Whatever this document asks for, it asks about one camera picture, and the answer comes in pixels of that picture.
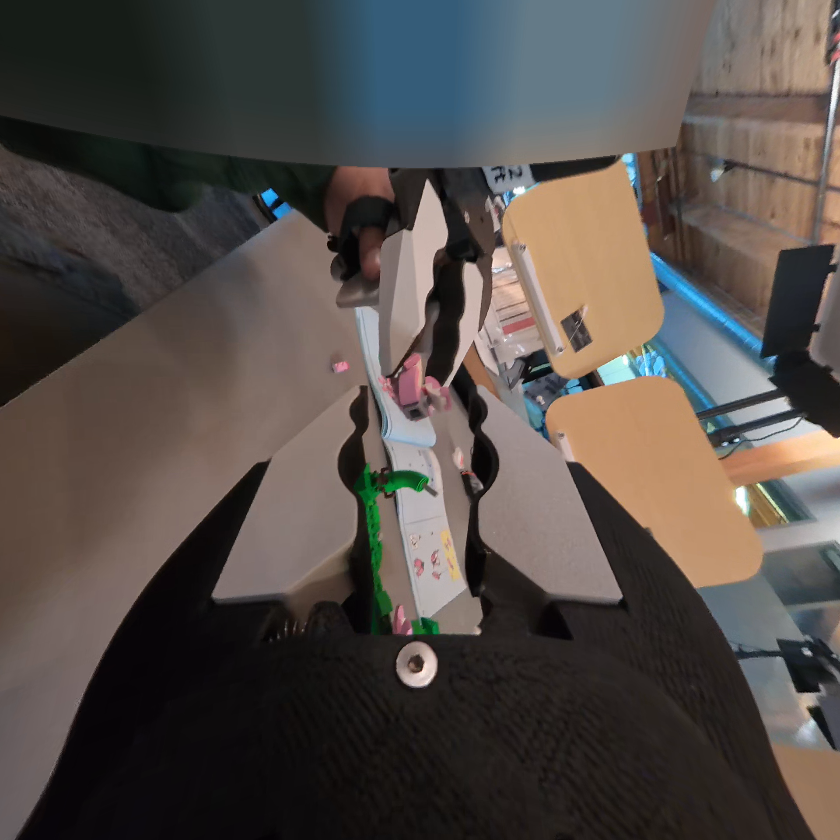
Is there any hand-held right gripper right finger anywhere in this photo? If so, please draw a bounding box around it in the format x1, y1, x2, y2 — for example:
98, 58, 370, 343
465, 386, 624, 606

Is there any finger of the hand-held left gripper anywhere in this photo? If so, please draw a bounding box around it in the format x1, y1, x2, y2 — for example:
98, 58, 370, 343
378, 179, 448, 379
425, 258, 494, 389

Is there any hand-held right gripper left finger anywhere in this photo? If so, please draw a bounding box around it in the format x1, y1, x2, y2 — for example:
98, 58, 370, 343
212, 385, 371, 603

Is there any pink lego flower piece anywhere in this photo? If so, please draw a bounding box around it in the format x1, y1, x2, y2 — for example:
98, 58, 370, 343
379, 353, 452, 421

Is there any black device on arm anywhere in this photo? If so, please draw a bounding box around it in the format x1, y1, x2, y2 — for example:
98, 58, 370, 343
735, 637, 840, 749

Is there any green lego plant model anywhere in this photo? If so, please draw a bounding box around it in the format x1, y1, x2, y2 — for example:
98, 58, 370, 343
353, 465, 442, 636

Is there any lego instruction booklet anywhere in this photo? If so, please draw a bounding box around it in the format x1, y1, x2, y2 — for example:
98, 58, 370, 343
356, 307, 488, 613

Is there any person's left hand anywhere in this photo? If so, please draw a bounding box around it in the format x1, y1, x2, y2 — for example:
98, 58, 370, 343
323, 167, 398, 283

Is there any clear storage box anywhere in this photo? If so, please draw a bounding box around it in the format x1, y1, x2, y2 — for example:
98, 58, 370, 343
489, 262, 552, 368

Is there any blue pipe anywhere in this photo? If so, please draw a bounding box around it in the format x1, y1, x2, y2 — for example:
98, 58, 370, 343
650, 252, 769, 355

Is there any black panel on stand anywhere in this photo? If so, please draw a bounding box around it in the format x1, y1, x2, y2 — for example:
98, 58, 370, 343
760, 244, 840, 437

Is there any metal pole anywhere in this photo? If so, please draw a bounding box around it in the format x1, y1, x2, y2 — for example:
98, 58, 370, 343
814, 66, 840, 244

